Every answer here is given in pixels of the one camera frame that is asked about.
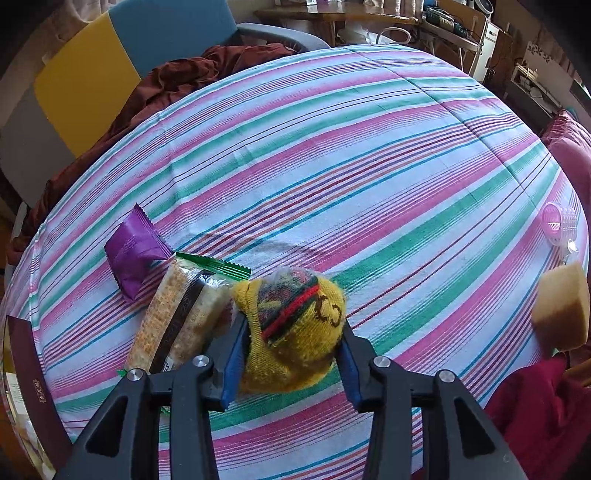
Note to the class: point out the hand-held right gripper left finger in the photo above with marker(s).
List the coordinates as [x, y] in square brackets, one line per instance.
[233, 364]

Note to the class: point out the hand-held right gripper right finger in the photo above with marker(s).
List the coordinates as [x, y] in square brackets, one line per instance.
[348, 374]

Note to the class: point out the yellow knit cap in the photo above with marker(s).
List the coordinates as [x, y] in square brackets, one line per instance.
[300, 332]

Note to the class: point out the maroon gift box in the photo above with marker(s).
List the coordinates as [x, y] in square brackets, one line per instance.
[37, 383]

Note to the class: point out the green cracker packet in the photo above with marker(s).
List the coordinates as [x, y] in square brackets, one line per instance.
[180, 309]

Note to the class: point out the purple snack packet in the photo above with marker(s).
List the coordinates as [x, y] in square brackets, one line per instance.
[134, 249]

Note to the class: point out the red cloth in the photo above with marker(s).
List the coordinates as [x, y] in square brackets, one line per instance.
[540, 415]

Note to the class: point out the striped bed blanket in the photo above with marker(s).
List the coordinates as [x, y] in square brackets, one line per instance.
[323, 152]

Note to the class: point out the tan sponge block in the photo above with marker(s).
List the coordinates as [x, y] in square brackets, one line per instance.
[563, 309]

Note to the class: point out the small clear plastic piece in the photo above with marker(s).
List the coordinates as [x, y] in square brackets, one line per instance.
[570, 247]

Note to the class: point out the dark maroon cloth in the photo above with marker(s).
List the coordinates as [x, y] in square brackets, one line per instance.
[184, 74]

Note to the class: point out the blue and yellow armchair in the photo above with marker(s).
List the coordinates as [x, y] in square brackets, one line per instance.
[87, 87]

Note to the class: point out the pink pillow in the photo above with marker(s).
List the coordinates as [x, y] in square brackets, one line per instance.
[572, 147]

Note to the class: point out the grey low shelf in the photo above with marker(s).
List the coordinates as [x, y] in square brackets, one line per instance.
[538, 97]

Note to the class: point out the wooden table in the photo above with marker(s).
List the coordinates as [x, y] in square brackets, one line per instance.
[332, 16]

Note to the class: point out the wooden chair frame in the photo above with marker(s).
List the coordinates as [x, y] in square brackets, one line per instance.
[581, 364]

